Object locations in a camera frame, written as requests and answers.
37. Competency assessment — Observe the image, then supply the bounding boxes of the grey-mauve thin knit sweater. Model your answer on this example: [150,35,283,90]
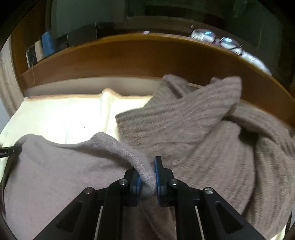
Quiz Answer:
[4,133,176,239]

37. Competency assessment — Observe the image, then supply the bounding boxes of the beige left curtain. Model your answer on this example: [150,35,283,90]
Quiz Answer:
[0,37,24,117]

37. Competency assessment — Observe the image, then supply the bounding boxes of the cream yellow bed sheet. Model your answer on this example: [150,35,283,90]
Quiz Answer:
[0,87,291,240]

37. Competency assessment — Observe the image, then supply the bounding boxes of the taupe ribbed knit sweater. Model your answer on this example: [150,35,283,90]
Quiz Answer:
[116,75,294,239]

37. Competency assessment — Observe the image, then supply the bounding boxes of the beige thread spool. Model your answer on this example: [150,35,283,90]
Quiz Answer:
[34,40,44,62]

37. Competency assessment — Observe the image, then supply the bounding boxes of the brown wooden window sill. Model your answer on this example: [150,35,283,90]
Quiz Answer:
[11,21,294,126]

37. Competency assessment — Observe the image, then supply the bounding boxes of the eyeglasses on sill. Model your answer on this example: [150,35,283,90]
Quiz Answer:
[190,25,243,56]

